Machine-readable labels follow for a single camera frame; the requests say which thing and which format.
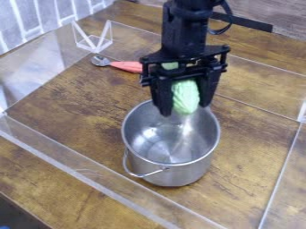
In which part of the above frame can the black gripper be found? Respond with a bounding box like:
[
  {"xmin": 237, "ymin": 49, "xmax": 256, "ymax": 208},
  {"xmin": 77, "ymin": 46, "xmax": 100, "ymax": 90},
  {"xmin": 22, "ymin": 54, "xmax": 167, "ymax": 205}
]
[{"xmin": 140, "ymin": 0, "xmax": 232, "ymax": 116}]

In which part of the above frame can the red handled metal spoon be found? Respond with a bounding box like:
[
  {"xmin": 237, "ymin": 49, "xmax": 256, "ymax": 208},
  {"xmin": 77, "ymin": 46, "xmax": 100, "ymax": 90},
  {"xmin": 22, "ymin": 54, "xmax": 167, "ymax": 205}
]
[{"xmin": 90, "ymin": 55, "xmax": 141, "ymax": 73}]

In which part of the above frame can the silver metal pot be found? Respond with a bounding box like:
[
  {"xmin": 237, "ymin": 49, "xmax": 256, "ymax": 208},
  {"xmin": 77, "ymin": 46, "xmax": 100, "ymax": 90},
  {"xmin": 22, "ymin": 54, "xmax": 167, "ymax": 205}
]
[{"xmin": 120, "ymin": 100, "xmax": 220, "ymax": 187}]

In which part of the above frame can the green bumpy toy vegetable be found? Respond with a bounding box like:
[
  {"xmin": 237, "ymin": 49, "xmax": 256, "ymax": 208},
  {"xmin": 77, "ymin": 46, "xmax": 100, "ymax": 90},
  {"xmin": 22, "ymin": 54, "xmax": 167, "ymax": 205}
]
[{"xmin": 160, "ymin": 61, "xmax": 200, "ymax": 116}]

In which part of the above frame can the black strip on wall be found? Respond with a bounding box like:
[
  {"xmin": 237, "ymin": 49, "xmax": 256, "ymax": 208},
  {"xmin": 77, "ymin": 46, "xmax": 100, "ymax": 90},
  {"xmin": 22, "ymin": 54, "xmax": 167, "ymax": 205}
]
[{"xmin": 211, "ymin": 12, "xmax": 272, "ymax": 33}]

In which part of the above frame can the clear acrylic enclosure panel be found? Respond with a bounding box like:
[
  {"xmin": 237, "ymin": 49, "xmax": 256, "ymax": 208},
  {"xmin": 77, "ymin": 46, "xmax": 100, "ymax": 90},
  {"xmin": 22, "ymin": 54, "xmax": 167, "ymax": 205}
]
[{"xmin": 0, "ymin": 113, "xmax": 225, "ymax": 229}]

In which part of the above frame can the black cable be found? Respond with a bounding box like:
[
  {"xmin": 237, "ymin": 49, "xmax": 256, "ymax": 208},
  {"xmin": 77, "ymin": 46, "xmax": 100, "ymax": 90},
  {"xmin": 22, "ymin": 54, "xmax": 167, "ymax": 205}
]
[{"xmin": 207, "ymin": 0, "xmax": 233, "ymax": 36}]

